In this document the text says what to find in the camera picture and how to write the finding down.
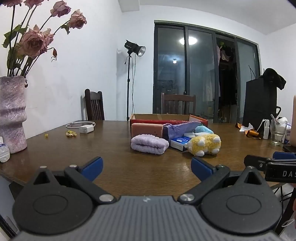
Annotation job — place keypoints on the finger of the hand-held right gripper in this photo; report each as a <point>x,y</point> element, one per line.
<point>285,156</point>
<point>255,162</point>

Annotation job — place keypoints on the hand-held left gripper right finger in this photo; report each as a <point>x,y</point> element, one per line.
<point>201,168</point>

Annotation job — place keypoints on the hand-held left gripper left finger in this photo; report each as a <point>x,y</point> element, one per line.
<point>92,167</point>

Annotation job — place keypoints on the yellow white plush toy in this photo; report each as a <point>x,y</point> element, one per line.
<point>204,144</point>

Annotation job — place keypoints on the blue tissue pack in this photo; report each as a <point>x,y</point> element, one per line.
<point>179,142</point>

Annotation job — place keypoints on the light blue soft pack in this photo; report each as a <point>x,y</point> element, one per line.
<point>203,129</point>

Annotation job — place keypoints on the purple knitted cloth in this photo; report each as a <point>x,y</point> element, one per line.
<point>179,130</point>

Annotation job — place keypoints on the fluffy purple headband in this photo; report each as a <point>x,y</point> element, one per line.
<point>149,144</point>

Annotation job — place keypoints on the layered sponge block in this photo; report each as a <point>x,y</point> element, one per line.
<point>146,131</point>

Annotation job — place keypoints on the cardboard box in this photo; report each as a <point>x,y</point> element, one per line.
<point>148,117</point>

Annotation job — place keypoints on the flat black object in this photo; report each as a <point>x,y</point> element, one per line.
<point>289,148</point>

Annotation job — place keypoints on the clear drinking glass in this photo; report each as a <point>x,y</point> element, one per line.
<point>277,136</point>

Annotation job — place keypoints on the white printed packet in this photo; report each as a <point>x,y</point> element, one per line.
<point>288,134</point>

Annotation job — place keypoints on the orange white wrapper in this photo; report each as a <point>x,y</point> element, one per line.
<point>251,133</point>

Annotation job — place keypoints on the white charger adapter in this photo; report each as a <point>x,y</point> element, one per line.
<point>86,129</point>

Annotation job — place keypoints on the small yellow flower bits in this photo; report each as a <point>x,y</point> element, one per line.
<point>70,133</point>

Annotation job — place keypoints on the black paper bag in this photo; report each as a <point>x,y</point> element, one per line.
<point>259,104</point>

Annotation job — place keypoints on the dark wooden chair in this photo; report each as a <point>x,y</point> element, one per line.
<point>178,103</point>
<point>94,106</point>

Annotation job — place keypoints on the black garment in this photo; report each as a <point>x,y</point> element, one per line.
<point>274,77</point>

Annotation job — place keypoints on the white blue tube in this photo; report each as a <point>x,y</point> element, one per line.
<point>3,151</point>

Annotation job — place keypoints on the speckled purple vase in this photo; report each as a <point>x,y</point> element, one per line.
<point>12,111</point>

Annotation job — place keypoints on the black framed glass sliding door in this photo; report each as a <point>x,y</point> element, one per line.
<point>171,69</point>

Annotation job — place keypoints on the hanging clothes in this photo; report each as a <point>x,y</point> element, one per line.
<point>224,54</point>

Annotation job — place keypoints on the dried pink rose bouquet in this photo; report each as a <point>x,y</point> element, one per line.
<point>32,42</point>

